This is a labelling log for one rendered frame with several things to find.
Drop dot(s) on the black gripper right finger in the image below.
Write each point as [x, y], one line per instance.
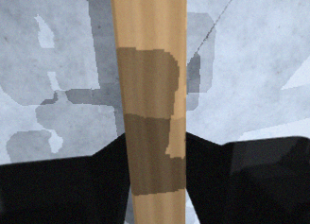
[212, 170]

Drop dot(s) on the long wooden board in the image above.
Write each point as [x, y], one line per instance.
[150, 40]

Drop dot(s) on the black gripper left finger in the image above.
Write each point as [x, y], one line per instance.
[101, 182]

